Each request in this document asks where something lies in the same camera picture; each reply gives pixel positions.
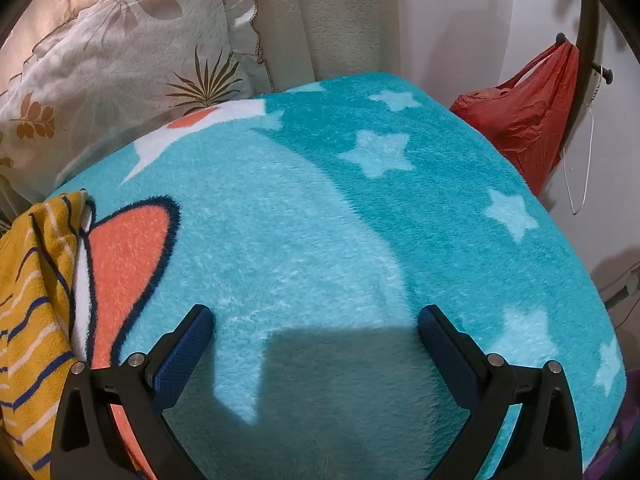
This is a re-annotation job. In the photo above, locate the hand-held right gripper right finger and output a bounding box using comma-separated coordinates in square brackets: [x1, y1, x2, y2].
[417, 304, 586, 480]

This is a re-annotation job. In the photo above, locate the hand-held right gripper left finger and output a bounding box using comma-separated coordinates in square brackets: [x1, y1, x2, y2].
[50, 304, 216, 480]

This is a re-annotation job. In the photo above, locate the yellow striped shirt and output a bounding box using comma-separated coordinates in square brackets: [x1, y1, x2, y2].
[0, 190, 97, 480]

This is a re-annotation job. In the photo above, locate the teal star printed blanket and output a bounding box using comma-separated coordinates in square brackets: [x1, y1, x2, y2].
[42, 72, 628, 480]

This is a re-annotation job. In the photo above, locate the purple cloth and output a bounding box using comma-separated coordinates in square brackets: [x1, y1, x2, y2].
[584, 417, 632, 480]

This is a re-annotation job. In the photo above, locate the red plastic bag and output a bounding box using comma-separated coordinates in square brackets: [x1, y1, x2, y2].
[449, 40, 582, 197]

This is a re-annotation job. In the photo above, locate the leaf print pillow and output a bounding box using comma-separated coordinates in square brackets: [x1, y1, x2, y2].
[0, 0, 275, 202]

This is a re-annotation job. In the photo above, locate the beige curtain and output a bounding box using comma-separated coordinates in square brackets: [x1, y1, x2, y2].
[252, 0, 407, 97]

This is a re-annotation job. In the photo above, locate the dark coat rack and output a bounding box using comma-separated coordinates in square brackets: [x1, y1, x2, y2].
[556, 0, 615, 85]

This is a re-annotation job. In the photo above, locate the white wire hanger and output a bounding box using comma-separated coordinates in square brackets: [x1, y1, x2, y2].
[562, 74, 602, 217]

